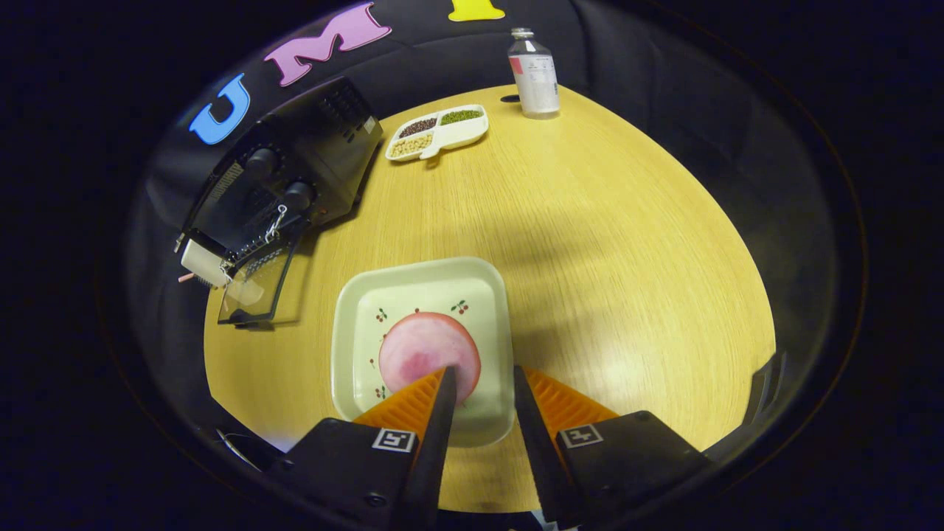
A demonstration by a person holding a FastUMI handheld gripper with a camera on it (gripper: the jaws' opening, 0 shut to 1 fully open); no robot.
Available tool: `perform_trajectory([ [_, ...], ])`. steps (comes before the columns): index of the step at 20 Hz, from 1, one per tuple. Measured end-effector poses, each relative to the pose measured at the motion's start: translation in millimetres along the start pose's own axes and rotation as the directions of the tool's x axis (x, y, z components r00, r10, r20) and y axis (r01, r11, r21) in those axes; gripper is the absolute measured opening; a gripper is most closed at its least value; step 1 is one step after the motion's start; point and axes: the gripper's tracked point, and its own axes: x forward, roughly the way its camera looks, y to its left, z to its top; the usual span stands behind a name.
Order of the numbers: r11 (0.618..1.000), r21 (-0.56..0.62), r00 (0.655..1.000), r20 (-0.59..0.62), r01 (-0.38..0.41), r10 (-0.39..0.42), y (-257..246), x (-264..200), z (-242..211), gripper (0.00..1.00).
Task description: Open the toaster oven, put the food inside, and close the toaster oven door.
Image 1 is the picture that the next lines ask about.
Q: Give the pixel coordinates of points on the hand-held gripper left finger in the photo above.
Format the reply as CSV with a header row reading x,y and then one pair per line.
x,y
435,442

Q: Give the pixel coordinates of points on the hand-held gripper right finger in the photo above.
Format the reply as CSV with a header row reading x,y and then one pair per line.
x,y
538,450

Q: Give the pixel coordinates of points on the pink round food slice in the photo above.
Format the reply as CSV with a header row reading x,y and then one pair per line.
x,y
424,346

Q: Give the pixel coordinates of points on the cream square plate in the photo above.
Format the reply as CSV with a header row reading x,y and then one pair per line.
x,y
354,354

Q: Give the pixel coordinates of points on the black toaster oven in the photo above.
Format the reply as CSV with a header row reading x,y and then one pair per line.
x,y
324,140

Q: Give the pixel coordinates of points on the white divided bean dish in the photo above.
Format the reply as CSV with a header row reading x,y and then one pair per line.
x,y
461,133

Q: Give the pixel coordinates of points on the clear bottle with red label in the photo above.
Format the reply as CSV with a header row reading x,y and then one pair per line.
x,y
537,85

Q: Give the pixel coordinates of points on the black backdrop cloth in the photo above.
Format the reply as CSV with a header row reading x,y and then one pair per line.
x,y
664,59

